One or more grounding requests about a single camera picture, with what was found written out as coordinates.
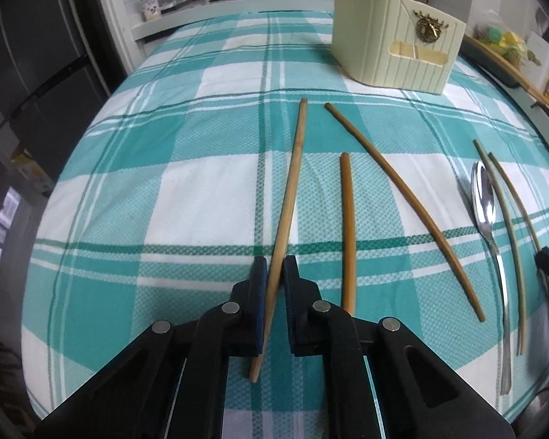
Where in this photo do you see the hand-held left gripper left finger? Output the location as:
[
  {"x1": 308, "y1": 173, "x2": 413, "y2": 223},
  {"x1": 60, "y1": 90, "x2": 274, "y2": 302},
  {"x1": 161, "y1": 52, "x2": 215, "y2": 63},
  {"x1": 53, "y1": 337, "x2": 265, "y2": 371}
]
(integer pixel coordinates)
[{"x1": 32, "y1": 256, "x2": 270, "y2": 439}]

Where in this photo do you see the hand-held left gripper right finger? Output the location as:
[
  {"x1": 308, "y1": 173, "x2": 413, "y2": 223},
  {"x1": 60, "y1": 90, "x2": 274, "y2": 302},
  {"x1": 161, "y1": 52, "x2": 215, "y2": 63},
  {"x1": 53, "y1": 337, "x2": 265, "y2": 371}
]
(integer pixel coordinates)
[{"x1": 281, "y1": 255, "x2": 518, "y2": 439}]

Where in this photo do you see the green chopstick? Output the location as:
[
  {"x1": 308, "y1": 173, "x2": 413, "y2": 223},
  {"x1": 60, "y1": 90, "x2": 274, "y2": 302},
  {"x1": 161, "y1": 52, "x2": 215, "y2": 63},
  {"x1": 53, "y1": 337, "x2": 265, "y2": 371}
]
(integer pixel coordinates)
[{"x1": 487, "y1": 153, "x2": 543, "y2": 252}]

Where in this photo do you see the large steel spoon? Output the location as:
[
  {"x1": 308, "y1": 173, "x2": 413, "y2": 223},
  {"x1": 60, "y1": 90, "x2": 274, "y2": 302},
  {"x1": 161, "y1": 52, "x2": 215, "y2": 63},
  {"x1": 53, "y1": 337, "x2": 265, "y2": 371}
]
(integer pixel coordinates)
[{"x1": 469, "y1": 160, "x2": 513, "y2": 395}]

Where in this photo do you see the cream utensil holder box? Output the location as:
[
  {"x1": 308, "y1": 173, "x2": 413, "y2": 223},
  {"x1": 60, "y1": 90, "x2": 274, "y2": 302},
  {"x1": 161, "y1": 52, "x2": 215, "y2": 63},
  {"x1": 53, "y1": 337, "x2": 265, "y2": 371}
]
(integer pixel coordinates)
[{"x1": 330, "y1": 0, "x2": 467, "y2": 95}]

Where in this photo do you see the teal checked tablecloth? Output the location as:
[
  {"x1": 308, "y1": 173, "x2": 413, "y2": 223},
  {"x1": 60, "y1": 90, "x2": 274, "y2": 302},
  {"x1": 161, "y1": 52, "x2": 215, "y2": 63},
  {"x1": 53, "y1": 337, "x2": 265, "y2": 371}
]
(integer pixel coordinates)
[{"x1": 20, "y1": 9, "x2": 549, "y2": 439}]

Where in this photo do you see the wooden cutting board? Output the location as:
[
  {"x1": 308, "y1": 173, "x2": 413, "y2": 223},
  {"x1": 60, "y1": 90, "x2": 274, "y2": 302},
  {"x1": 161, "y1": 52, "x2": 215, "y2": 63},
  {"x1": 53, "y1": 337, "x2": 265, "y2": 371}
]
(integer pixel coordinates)
[{"x1": 462, "y1": 34, "x2": 549, "y2": 110}]

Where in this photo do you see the black tray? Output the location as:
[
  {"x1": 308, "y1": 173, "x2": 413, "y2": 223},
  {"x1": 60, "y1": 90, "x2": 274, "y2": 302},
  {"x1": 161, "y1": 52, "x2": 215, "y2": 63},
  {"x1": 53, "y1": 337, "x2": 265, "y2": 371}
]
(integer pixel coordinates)
[{"x1": 460, "y1": 37, "x2": 522, "y2": 90}]

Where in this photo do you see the plastic bag of sponges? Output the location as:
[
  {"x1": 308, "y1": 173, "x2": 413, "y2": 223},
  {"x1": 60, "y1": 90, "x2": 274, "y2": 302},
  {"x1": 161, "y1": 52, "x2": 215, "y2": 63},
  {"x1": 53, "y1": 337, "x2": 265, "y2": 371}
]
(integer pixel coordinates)
[{"x1": 473, "y1": 14, "x2": 531, "y2": 65}]

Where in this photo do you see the cardboard box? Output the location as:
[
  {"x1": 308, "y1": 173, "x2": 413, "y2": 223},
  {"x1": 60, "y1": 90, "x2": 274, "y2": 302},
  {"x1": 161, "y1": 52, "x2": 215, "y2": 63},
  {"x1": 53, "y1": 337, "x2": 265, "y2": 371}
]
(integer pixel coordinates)
[{"x1": 11, "y1": 149, "x2": 53, "y2": 195}]

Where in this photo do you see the dark grey refrigerator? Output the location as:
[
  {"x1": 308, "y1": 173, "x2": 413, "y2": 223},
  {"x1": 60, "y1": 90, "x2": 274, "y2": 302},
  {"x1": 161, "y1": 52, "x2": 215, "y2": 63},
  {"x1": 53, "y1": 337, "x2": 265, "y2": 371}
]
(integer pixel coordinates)
[{"x1": 0, "y1": 0, "x2": 115, "y2": 184}]

